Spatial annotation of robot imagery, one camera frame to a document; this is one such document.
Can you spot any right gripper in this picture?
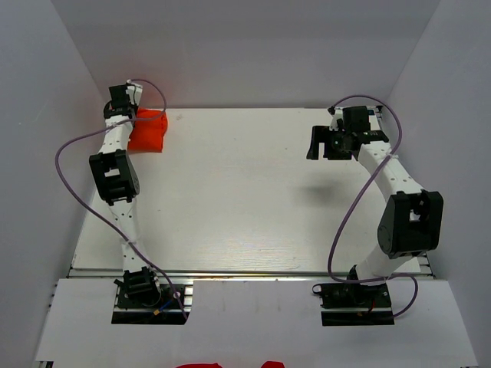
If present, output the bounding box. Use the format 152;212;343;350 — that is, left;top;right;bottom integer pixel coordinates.
307;126;353;160

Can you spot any orange t-shirt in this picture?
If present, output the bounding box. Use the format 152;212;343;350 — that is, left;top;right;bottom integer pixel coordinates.
127;108;168;153

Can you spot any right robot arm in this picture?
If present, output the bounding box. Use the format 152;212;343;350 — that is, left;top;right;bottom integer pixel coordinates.
306;106;443;306

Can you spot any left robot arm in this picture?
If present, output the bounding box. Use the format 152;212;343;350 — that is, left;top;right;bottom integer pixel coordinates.
89;80;162;307

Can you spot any red cloth bottom right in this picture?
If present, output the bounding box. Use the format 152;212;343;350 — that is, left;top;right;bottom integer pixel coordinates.
261;360;285;368

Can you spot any red cloth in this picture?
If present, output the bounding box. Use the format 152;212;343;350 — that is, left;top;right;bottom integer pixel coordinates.
261;360;285;368
176;363;222;368

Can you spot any red cloth bottom left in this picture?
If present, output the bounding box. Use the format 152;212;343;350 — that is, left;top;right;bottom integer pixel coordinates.
176;363;222;368

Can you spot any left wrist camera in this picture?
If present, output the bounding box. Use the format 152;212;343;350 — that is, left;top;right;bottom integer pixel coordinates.
126;80;143;106

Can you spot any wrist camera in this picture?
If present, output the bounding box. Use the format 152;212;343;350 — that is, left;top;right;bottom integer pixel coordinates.
328;107;344;131
126;80;143;106

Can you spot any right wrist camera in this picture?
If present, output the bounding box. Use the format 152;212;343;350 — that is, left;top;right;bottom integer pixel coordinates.
328;107;344;131

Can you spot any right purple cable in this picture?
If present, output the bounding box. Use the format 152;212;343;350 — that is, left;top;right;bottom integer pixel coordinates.
326;94;419;319

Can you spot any purple cable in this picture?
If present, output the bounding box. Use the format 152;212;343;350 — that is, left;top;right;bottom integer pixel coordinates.
326;94;419;319
55;78;189;321

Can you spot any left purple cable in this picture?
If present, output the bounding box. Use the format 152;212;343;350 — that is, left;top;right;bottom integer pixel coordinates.
55;78;189;321

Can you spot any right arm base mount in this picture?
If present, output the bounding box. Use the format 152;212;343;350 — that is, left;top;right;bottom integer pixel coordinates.
312;283;394;327

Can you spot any aluminium table rail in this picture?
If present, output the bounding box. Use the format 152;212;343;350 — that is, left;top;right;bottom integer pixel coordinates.
67;266;434;281

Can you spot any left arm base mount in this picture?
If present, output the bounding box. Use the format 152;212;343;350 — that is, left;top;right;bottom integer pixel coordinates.
111;280;191;326

